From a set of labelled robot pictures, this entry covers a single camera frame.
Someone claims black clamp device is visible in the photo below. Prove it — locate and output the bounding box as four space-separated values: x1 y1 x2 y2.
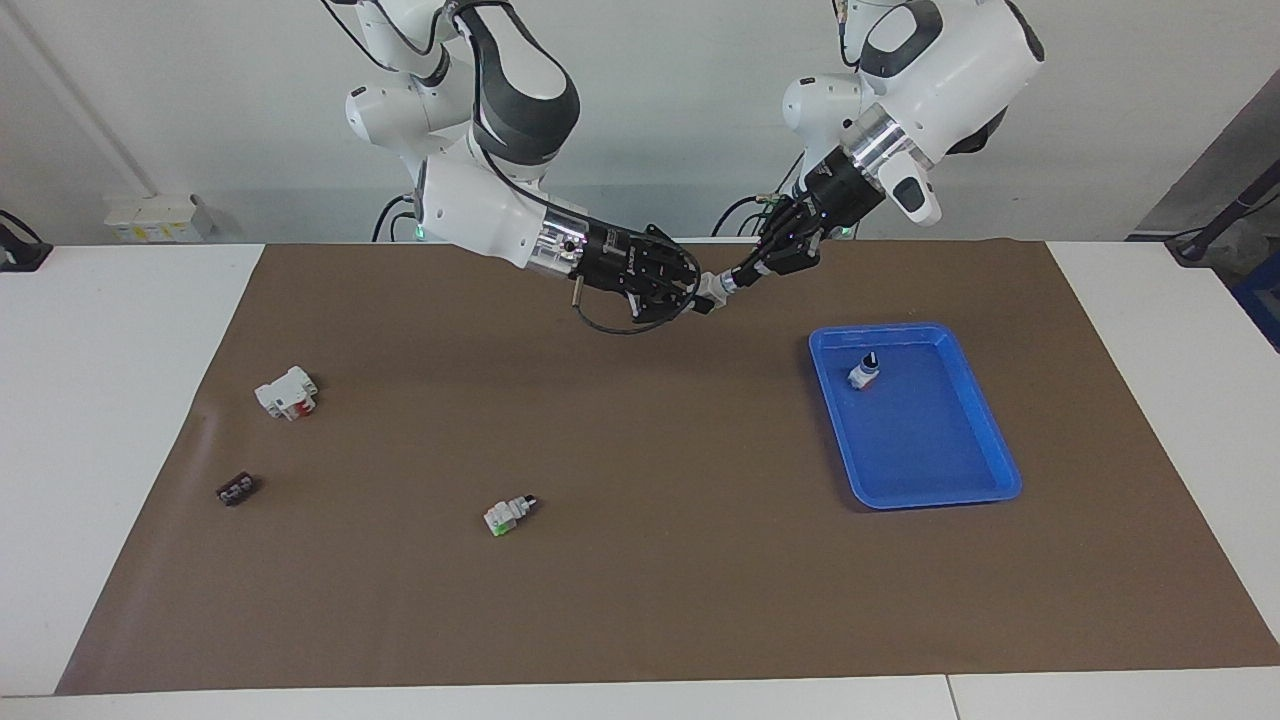
0 209 54 273

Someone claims brown table mat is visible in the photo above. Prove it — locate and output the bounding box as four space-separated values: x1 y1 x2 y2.
55 238 1280 696

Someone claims blue plastic tray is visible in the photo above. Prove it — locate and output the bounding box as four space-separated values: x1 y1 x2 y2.
808 322 1023 511

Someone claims black arm base cable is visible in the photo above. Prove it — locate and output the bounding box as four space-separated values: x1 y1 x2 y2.
372 193 419 244
711 150 803 239

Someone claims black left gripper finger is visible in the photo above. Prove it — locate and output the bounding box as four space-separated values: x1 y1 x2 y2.
744 224 830 292
734 199 814 280

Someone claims black left arm base cable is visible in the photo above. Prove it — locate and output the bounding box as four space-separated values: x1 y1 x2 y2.
711 150 803 239

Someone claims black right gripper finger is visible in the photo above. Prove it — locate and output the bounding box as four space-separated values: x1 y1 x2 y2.
640 224 702 287
628 284 714 324

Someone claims white selector switch black knob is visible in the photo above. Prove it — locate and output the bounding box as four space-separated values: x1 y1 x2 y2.
483 492 540 538
696 267 743 314

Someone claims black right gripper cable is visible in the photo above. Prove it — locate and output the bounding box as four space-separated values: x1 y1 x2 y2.
572 268 701 336

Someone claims blue crate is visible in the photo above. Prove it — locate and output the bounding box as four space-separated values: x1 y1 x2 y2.
1230 255 1280 353

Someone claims black stand pole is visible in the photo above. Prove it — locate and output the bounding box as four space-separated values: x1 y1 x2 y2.
1165 160 1280 267

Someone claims white power strip box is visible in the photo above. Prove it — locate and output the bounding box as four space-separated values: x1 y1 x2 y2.
104 193 217 244

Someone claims white circuit breaker red lever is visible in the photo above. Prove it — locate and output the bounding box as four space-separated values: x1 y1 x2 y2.
254 366 320 422

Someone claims black right arm base cable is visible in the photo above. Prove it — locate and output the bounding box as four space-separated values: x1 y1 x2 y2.
372 193 419 244

